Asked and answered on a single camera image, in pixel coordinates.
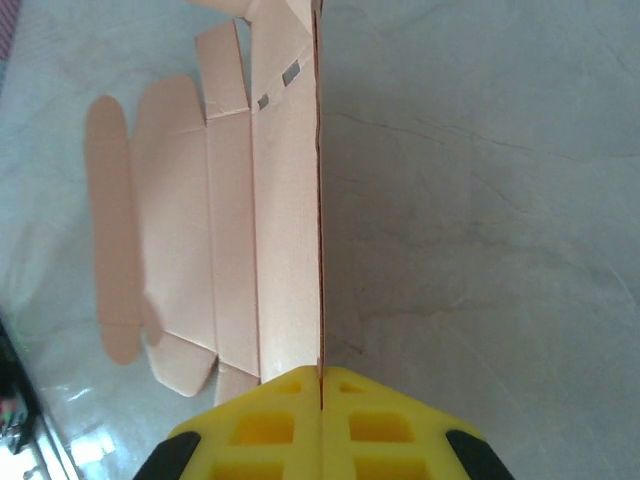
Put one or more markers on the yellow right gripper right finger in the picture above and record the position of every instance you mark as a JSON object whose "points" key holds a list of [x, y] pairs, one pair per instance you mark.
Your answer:
{"points": [[380, 435]]}

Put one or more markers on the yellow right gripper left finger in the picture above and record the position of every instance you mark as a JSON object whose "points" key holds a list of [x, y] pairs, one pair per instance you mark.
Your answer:
{"points": [[260, 435]]}

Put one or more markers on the orange cardboard paper box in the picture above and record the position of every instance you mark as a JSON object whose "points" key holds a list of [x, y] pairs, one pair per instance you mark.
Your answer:
{"points": [[230, 225]]}

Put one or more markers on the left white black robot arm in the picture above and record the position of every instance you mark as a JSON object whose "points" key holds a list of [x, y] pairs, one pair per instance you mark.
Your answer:
{"points": [[12, 380]]}

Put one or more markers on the wide aluminium mounting rail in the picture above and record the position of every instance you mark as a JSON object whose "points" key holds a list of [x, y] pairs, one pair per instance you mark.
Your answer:
{"points": [[50, 450]]}

